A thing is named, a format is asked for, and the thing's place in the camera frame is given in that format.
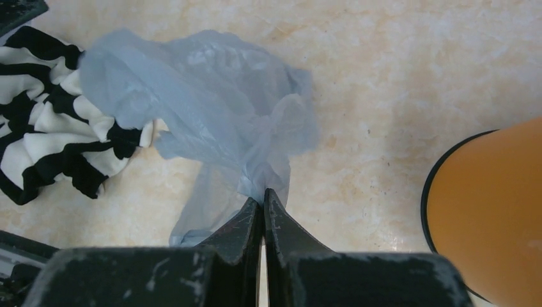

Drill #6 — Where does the black white striped cloth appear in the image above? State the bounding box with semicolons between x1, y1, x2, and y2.
1;26;153;205

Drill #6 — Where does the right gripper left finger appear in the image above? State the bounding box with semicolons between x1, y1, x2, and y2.
24;199;263;306

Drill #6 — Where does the orange gold-rimmed trash bin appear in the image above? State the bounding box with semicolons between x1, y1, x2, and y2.
421;118;541;306

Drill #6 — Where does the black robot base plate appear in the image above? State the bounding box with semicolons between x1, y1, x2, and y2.
1;230;59;306

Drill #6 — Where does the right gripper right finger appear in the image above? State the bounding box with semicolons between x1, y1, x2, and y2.
263;189;472;306

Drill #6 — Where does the translucent blue plastic trash bag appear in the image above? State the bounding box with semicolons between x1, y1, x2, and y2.
79;29;319;247

